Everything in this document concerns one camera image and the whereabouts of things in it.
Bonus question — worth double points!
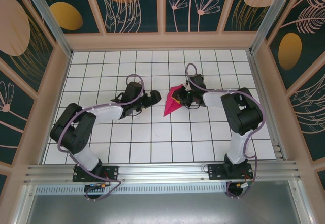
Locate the pink cloth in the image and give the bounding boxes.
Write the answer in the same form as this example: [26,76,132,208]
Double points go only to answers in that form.
[163,83,187,118]

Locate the brushed grey metal sheet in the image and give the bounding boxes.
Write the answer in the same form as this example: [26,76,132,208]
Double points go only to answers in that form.
[24,193,309,224]

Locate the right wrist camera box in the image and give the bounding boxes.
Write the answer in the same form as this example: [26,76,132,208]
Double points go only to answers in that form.
[189,73,206,89]

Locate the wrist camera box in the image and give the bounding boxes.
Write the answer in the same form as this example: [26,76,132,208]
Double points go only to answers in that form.
[123,81,145,103]
[189,73,206,89]

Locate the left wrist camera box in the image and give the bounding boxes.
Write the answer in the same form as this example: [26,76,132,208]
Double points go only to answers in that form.
[123,81,145,103]

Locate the long aluminium base rail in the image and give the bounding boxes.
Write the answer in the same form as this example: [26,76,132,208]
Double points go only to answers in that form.
[24,159,303,184]

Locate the aluminium side rail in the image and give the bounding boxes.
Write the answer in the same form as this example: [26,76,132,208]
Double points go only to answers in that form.
[247,51,288,162]

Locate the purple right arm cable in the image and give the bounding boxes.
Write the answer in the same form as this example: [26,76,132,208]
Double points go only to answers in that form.
[185,62,266,200]

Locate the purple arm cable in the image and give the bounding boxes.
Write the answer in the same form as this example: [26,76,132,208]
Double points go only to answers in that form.
[57,74,145,202]
[185,62,266,200]

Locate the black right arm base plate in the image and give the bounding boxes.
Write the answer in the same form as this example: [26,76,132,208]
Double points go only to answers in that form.
[207,163,253,181]

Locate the wall panel pink flowers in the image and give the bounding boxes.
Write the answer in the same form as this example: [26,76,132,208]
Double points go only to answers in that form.
[165,0,225,34]

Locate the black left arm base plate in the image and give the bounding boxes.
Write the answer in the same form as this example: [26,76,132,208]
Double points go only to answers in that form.
[73,165,119,183]

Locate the wall panel orange circle leaves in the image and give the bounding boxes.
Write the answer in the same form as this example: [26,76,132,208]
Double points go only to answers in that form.
[90,0,163,34]

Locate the perforated metal cable tray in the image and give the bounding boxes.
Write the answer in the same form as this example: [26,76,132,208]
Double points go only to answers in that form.
[35,185,229,195]

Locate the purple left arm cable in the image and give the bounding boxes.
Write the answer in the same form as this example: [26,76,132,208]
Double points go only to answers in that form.
[57,74,145,202]

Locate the wall panel orange oval fern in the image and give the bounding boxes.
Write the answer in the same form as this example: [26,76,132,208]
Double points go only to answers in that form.
[265,0,325,90]

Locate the aluminium corner post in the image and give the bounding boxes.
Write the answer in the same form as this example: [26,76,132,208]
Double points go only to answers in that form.
[20,0,74,57]
[249,0,299,55]

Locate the wall panel single flower outline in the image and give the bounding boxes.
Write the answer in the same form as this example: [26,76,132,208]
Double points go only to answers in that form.
[0,56,36,166]

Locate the wall panel large pink circle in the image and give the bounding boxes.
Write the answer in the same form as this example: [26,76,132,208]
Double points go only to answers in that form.
[0,0,56,95]

